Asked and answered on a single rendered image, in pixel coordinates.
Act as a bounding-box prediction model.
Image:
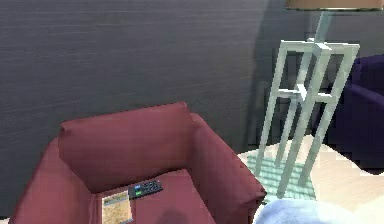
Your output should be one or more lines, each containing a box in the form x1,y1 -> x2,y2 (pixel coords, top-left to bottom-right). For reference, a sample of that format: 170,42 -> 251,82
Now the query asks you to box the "dark red armchair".
9,101 -> 268,224

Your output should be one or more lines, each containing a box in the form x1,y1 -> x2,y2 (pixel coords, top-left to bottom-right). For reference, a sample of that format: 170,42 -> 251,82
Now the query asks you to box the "tan book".
101,190 -> 134,224

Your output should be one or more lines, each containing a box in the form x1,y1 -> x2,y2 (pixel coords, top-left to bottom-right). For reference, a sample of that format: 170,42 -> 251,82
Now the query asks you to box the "black remote control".
128,179 -> 164,201

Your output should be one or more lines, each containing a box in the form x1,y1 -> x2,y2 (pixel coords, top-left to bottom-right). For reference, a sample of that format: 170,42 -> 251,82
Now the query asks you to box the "white frame floor lamp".
253,0 -> 384,200

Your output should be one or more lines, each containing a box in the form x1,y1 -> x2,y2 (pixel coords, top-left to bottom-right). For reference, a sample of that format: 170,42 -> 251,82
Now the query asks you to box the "pale blue round object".
253,198 -> 384,224

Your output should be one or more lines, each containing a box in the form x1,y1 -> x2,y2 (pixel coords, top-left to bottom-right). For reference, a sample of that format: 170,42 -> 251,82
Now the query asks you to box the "dark purple sofa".
312,53 -> 384,176

